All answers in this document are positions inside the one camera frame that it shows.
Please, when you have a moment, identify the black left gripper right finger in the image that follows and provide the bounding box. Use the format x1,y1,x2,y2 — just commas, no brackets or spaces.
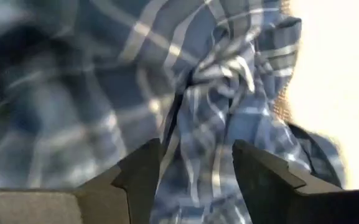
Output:
231,139,359,224

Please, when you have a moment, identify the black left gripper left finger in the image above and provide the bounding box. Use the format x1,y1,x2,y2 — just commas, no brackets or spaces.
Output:
0,138,162,224

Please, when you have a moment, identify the blue plaid shirt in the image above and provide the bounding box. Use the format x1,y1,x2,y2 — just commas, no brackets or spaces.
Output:
0,0,348,224

